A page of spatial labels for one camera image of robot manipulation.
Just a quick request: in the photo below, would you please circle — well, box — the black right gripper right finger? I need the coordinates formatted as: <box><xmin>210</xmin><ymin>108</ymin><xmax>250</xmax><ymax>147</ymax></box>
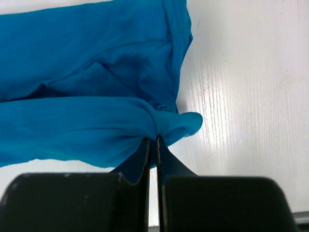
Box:
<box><xmin>155</xmin><ymin>137</ymin><xmax>299</xmax><ymax>232</ymax></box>

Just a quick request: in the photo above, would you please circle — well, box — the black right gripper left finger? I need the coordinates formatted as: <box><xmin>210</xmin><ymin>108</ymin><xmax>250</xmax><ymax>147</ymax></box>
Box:
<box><xmin>0</xmin><ymin>139</ymin><xmax>151</xmax><ymax>232</ymax></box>

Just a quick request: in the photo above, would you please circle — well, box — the blue t shirt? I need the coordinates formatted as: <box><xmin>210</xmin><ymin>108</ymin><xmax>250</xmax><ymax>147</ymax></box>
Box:
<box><xmin>0</xmin><ymin>0</ymin><xmax>203</xmax><ymax>170</ymax></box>

